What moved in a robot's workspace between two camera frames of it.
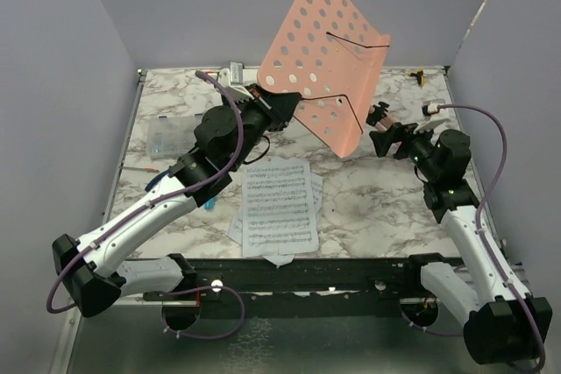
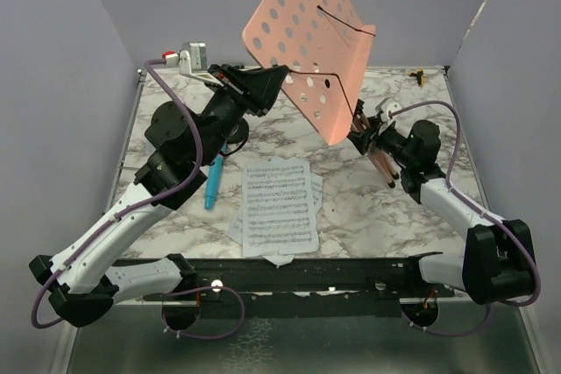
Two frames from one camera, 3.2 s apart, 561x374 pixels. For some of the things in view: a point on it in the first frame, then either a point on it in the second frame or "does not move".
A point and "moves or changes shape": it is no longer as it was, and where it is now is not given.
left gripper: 278,108 -> 256,89
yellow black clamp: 421,79 does not move
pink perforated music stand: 327,49 moves or changes shape
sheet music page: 278,208 does not move
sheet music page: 236,230 does not move
